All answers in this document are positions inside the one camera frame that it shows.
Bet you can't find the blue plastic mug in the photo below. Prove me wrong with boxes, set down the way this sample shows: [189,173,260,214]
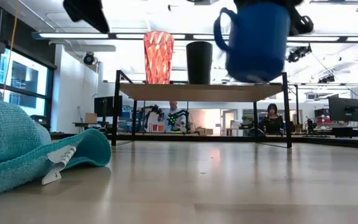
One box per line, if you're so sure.
[213,2,291,83]

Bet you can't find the person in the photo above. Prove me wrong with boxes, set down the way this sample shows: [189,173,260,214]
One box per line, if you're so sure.
[260,103,288,136]
[158,101,188,134]

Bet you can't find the black monitor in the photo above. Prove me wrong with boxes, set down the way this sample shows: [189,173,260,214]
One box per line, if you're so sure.
[94,95,123,118]
[328,96,358,123]

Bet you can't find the black aluminium table frame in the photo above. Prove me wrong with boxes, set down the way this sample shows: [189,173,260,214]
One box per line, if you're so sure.
[50,132,358,150]

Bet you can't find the black ceiling camera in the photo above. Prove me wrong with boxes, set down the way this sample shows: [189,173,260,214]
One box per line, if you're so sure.
[83,52,96,66]

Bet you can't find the black plastic tumbler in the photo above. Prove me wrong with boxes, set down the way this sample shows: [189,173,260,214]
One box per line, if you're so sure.
[185,40,213,85]

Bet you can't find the orange translucent faceted tumbler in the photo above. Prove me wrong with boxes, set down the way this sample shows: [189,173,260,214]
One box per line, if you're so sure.
[143,30,175,85]

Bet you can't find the yellow cable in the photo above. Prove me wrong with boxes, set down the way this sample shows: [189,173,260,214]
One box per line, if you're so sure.
[0,0,20,94]

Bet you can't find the wooden shelf with black legs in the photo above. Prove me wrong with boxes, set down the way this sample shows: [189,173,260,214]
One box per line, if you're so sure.
[111,70,293,149]

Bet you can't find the long overhead light bar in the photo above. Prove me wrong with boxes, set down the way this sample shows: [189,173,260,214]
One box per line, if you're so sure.
[31,30,358,44]

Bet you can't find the teal cloth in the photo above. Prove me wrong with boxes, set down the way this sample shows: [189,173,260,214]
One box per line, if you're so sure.
[0,95,112,198]

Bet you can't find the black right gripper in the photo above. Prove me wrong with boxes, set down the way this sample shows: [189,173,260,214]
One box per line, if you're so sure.
[233,0,315,35]

